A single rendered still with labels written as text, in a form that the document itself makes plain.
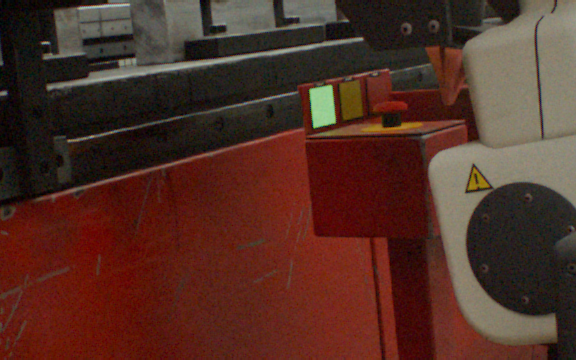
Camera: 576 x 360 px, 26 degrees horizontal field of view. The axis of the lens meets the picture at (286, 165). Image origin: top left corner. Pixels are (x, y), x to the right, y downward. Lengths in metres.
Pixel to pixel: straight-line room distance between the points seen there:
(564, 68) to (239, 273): 0.73
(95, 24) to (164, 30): 0.31
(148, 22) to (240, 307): 0.41
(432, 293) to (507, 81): 0.57
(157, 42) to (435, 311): 0.52
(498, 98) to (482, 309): 0.17
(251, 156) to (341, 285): 0.30
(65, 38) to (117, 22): 0.51
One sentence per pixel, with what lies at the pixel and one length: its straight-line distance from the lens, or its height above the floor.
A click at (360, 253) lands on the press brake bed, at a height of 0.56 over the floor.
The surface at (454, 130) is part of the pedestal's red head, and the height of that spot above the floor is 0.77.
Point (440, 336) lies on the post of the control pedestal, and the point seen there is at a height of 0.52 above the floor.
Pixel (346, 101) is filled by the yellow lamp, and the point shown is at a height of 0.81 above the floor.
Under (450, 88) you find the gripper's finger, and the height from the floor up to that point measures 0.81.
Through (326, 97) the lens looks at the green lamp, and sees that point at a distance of 1.46.
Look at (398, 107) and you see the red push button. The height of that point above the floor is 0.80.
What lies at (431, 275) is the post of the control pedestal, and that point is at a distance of 1.47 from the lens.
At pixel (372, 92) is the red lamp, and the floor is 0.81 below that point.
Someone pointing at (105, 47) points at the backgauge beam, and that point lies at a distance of 1.96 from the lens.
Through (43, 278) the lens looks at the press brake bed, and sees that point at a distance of 1.27.
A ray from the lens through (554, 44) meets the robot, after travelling 0.92.
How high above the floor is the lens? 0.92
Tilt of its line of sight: 7 degrees down
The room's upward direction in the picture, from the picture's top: 6 degrees counter-clockwise
